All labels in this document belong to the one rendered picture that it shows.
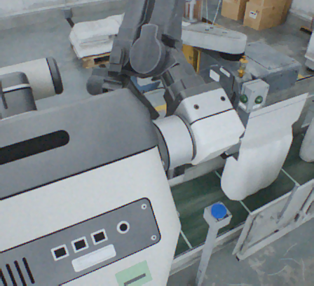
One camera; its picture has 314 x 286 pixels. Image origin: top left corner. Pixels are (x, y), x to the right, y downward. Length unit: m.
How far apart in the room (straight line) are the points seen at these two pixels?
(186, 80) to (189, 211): 1.24
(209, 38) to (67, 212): 0.79
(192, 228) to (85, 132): 1.30
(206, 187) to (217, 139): 1.35
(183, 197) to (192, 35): 1.03
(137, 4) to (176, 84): 0.22
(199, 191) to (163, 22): 1.34
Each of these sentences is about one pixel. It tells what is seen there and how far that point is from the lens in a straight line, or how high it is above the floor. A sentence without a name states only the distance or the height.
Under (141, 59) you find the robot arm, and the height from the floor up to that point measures 1.54.
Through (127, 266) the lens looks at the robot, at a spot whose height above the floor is 1.38.
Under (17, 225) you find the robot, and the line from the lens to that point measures 0.41.
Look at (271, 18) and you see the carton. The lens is 5.60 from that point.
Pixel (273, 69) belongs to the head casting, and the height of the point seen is 1.33.
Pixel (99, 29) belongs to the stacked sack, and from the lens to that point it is 3.81.
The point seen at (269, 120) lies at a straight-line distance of 1.52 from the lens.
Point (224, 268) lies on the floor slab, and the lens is 1.98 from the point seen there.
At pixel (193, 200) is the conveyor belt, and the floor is 0.38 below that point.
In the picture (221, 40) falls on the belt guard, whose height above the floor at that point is 1.41.
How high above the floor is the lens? 1.79
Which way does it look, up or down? 40 degrees down
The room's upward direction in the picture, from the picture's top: straight up
